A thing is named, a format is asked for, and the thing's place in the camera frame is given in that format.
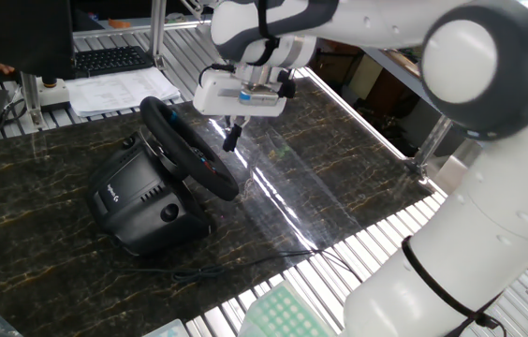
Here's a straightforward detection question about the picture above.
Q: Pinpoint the dark marble pattern board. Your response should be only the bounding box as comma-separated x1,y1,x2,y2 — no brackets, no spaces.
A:
0,77,436,337

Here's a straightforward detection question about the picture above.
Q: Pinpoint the aluminium corner frame post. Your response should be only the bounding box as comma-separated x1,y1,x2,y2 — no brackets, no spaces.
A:
403,114,453,182

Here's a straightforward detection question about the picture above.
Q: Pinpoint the green pipette tip box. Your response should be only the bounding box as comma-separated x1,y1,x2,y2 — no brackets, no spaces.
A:
239,279,340,337

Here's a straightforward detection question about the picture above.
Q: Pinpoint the black racing steering wheel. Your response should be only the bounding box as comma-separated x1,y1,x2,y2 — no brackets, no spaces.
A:
139,95,241,202

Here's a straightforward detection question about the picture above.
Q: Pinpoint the blue pipette tip rack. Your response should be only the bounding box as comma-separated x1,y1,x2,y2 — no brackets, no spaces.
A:
141,318,191,337

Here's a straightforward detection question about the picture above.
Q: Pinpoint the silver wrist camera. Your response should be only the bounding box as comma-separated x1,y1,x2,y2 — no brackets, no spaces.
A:
238,88,280,107

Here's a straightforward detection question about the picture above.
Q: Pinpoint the tall aluminium frame post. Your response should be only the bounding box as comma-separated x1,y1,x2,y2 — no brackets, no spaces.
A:
148,0,168,71

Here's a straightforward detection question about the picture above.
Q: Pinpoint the white paper stack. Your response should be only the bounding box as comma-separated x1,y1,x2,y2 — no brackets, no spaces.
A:
65,66,182,118

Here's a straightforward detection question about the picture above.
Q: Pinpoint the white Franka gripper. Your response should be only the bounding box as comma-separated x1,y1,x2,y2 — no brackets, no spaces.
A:
192,69,289,154

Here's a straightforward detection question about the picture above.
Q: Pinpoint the short aluminium post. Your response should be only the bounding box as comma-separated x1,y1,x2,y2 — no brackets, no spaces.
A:
20,72,46,131

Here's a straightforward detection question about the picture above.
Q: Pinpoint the white emergency stop box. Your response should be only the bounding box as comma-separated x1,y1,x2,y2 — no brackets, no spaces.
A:
34,77,71,108

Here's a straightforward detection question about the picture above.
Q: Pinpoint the black steering wheel base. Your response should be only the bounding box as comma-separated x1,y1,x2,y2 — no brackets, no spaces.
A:
85,130,213,257

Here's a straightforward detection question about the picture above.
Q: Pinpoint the black computer monitor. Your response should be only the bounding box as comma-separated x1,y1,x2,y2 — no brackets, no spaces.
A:
0,0,76,81

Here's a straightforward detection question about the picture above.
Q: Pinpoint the black keyboard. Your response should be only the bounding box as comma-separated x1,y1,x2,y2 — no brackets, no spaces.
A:
72,45,155,79

